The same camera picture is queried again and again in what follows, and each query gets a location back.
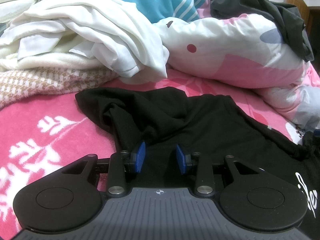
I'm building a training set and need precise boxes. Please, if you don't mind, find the black t-shirt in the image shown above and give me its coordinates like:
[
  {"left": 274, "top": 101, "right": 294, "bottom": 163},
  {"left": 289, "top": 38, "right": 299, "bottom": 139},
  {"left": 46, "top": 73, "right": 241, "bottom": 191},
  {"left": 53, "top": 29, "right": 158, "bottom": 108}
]
[{"left": 75, "top": 87, "right": 320, "bottom": 227}]

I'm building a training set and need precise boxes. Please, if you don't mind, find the pink floral bed blanket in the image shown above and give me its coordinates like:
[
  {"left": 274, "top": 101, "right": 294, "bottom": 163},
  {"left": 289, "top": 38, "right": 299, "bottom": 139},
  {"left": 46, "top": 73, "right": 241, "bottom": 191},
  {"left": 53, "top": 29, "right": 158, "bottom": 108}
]
[{"left": 1, "top": 69, "right": 303, "bottom": 239}]

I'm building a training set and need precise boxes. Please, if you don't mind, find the pink white houndstooth blanket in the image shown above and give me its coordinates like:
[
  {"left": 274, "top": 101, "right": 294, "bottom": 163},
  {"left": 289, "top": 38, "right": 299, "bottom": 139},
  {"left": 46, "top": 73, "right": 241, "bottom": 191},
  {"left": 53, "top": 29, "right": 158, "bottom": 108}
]
[{"left": 1, "top": 67, "right": 119, "bottom": 109}]

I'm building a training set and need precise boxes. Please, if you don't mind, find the pink white patterned duvet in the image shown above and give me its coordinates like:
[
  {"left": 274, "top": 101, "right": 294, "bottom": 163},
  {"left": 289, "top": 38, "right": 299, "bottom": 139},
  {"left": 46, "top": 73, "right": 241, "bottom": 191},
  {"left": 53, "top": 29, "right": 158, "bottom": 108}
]
[{"left": 155, "top": 14, "right": 319, "bottom": 130}]

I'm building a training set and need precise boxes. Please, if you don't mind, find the white crumpled sheet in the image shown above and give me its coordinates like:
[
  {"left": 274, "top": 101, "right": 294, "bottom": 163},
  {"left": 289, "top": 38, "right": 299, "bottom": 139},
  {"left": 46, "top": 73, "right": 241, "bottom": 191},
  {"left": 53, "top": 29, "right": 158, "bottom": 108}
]
[{"left": 1, "top": 0, "right": 169, "bottom": 80}]

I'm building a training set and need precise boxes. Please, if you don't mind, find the brown wooden door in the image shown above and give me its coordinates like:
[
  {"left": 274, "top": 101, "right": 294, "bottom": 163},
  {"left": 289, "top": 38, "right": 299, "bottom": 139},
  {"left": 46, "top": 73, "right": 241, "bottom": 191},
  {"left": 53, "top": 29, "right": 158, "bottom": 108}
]
[{"left": 286, "top": 0, "right": 319, "bottom": 39}]

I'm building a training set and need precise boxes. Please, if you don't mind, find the dark grey garment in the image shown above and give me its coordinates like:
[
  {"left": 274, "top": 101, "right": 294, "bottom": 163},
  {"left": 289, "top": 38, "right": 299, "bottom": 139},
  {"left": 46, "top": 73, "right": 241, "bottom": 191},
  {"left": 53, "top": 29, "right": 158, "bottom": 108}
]
[{"left": 210, "top": 0, "right": 314, "bottom": 62}]

